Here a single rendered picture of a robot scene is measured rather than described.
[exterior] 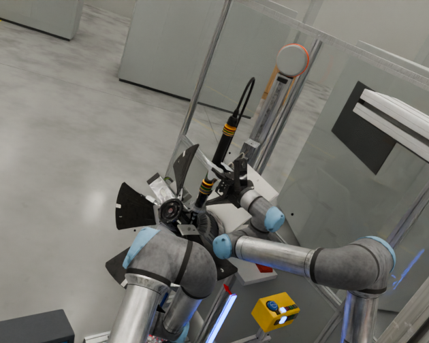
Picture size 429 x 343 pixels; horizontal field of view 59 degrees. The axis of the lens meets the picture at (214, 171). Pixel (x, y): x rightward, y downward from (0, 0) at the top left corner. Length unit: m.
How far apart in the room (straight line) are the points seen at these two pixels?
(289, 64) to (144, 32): 4.95
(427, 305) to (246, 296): 1.96
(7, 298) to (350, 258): 2.21
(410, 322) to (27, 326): 0.85
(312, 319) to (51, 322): 1.39
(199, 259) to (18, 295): 1.96
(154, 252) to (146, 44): 5.99
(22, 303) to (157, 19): 5.05
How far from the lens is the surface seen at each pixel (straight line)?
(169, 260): 0.97
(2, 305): 2.76
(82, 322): 2.71
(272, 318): 1.61
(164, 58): 6.85
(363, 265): 1.04
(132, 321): 0.95
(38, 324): 1.10
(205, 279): 1.00
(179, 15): 6.73
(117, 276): 1.66
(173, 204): 1.62
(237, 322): 2.57
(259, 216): 1.28
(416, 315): 0.57
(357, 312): 1.19
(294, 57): 1.99
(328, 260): 1.03
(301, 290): 2.14
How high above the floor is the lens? 2.11
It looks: 26 degrees down
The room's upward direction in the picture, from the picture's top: 22 degrees clockwise
